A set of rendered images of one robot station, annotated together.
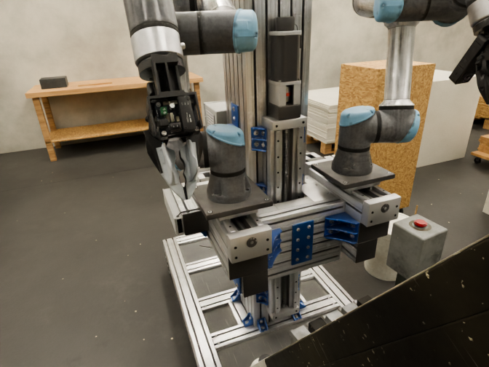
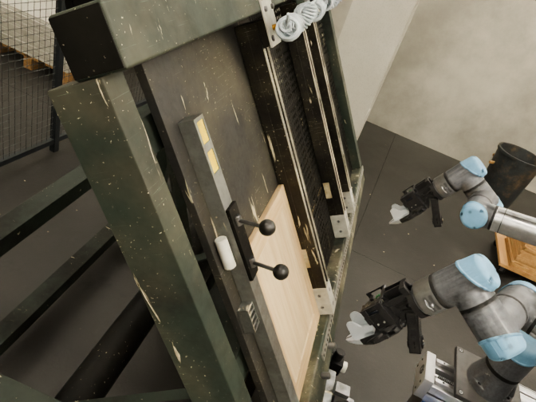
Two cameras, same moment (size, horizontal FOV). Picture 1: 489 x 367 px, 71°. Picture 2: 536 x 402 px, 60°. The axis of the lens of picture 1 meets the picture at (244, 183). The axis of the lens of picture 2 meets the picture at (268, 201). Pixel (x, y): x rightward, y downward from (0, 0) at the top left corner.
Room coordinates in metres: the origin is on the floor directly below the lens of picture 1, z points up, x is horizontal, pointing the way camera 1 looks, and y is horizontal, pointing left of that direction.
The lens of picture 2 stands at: (0.84, -1.37, 2.12)
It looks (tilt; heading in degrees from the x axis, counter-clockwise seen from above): 32 degrees down; 121
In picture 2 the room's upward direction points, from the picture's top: 20 degrees clockwise
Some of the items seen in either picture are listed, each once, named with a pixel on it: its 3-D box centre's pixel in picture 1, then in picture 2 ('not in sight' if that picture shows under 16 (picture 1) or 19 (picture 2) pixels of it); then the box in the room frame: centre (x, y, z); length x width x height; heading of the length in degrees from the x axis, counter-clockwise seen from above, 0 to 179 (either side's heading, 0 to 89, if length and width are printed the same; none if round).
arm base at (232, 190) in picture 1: (228, 180); (496, 375); (1.03, 0.05, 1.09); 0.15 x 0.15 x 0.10
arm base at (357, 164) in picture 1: (352, 156); not in sight; (1.20, -0.41, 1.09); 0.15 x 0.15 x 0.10
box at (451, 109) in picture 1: (418, 117); not in sight; (3.93, -2.08, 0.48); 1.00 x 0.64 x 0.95; 110
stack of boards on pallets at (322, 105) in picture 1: (378, 111); not in sight; (4.97, -2.02, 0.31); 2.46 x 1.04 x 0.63; 110
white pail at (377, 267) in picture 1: (390, 239); not in sight; (1.86, -0.95, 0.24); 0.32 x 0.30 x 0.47; 110
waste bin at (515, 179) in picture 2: not in sight; (505, 178); (0.35, 4.28, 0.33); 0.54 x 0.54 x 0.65
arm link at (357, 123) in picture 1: (357, 126); not in sight; (1.20, -0.42, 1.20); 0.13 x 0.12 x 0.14; 85
